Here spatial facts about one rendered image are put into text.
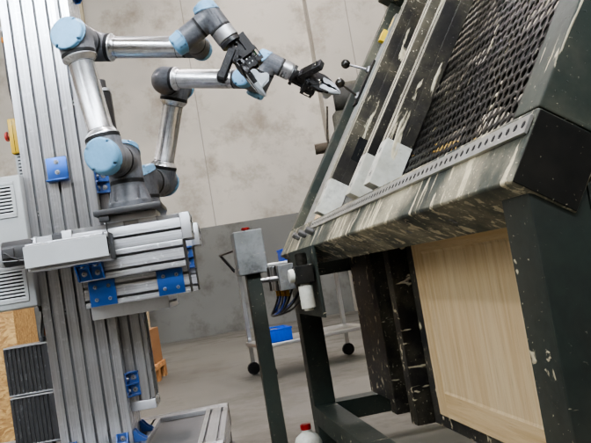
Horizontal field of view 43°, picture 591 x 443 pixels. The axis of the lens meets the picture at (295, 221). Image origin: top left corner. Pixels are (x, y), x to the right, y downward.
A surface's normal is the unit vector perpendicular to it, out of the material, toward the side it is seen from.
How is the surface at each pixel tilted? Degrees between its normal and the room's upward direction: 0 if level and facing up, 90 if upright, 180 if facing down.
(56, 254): 90
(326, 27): 90
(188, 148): 90
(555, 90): 90
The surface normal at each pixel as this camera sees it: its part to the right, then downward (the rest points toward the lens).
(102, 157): -0.12, 0.09
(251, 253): 0.16, -0.09
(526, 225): -0.97, 0.15
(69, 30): -0.19, -0.17
